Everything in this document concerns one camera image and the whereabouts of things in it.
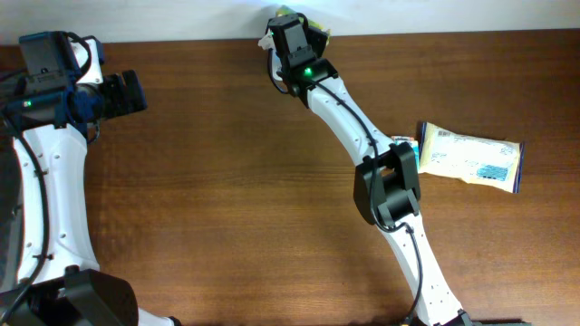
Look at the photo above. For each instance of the teal tissue pack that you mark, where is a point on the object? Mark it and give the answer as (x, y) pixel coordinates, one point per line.
(414, 146)

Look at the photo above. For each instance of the orange tissue pack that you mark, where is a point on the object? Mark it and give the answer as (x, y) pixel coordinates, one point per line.
(401, 137)

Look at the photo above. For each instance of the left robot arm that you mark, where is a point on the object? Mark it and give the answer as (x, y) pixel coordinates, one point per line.
(54, 115)

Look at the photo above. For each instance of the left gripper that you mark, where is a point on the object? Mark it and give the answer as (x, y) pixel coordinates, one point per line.
(116, 83)

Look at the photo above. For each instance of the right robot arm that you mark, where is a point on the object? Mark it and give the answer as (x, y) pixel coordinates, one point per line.
(386, 188)

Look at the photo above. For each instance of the green tea carton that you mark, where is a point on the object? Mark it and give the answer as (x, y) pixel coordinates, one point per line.
(316, 34)

